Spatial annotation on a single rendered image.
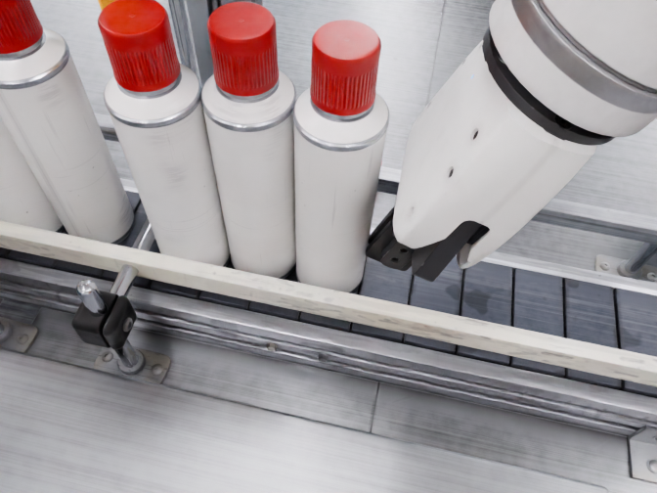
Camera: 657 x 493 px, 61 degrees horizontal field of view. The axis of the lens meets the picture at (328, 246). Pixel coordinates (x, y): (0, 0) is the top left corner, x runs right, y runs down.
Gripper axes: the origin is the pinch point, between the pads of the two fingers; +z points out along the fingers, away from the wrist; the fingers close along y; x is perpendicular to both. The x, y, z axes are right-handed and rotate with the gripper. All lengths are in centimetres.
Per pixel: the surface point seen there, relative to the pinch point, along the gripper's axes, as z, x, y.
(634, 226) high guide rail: -6.6, 13.2, -3.4
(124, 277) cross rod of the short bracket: 9.1, -15.8, 5.1
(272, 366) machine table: 13.3, -3.3, 5.8
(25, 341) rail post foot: 19.4, -21.5, 8.4
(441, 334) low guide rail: 2.2, 5.0, 4.1
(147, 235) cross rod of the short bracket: 9.1, -15.7, 1.4
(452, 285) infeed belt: 4.4, 6.6, -1.6
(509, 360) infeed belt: 3.4, 11.3, 3.3
